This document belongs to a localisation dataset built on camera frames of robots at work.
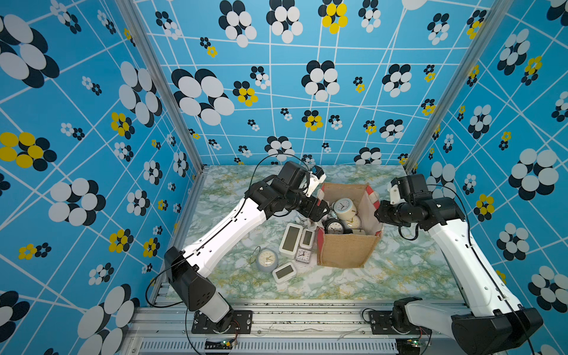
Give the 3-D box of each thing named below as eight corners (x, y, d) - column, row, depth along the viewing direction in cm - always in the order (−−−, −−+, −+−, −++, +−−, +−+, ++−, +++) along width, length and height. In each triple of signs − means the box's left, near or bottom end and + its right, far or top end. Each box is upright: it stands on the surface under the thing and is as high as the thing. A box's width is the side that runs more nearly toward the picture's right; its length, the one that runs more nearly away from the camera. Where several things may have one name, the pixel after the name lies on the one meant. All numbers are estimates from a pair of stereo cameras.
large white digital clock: (278, 255, 90) (278, 251, 87) (287, 226, 99) (287, 222, 95) (295, 259, 89) (295, 255, 86) (302, 230, 97) (303, 225, 94)
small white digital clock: (299, 246, 92) (299, 243, 90) (302, 231, 97) (302, 227, 95) (312, 249, 92) (313, 246, 89) (315, 233, 96) (315, 230, 94)
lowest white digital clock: (275, 285, 83) (275, 283, 81) (271, 272, 87) (270, 269, 84) (297, 276, 86) (297, 273, 83) (292, 263, 89) (292, 260, 86)
